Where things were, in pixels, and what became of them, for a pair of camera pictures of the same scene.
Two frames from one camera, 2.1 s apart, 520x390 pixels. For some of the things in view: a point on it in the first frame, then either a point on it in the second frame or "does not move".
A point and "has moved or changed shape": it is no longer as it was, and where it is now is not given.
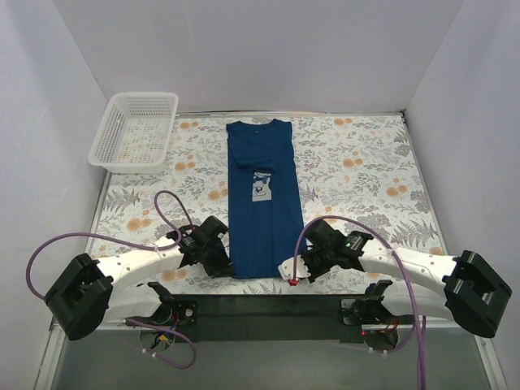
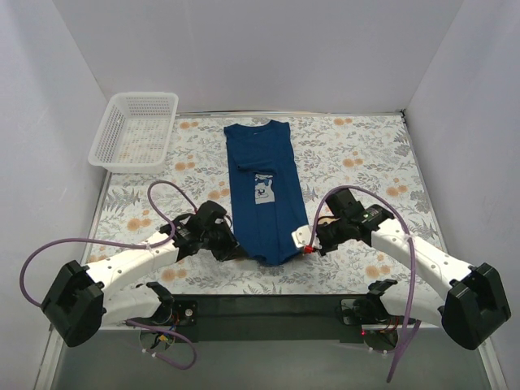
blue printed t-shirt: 265,218 has moved or changed shape
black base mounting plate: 267,318 does not move
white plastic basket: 135,132 does not move
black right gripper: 310,264 → 323,236
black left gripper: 221,255 → 227,244
